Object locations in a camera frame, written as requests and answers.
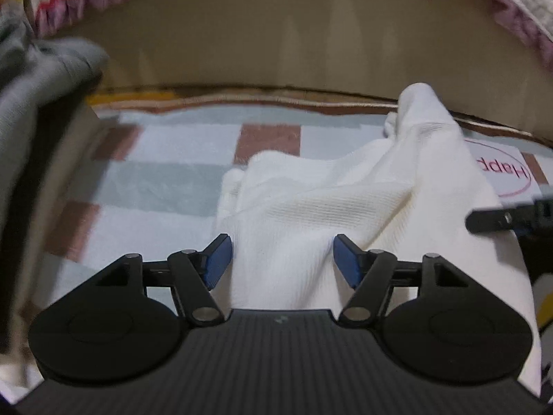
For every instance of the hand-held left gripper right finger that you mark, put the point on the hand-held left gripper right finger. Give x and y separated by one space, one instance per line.
348 263

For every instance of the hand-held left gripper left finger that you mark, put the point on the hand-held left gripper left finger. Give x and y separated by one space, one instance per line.
218 263

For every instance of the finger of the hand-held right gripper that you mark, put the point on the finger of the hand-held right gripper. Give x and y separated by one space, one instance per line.
488 222

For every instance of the white ribbed garment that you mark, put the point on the white ribbed garment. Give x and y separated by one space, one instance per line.
324 207

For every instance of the checked pastel rug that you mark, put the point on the checked pastel rug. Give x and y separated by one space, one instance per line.
173 138

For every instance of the folded dark grey garment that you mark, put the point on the folded dark grey garment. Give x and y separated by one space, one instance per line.
21 246

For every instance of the folded grey sweatshirt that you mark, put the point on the folded grey sweatshirt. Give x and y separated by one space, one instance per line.
43 82

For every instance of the folded light grey garment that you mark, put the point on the folded light grey garment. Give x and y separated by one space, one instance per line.
15 30

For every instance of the beige bed frame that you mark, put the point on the beige bed frame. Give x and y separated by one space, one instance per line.
281 39

